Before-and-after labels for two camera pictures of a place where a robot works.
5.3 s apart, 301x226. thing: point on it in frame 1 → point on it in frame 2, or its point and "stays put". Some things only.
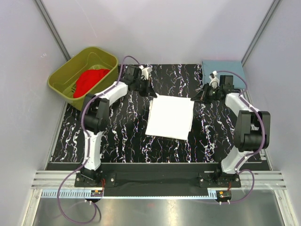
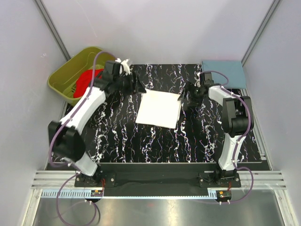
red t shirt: [88, 80] stays put
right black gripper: [201, 95] → [195, 102]
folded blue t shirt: [209, 67] stays put
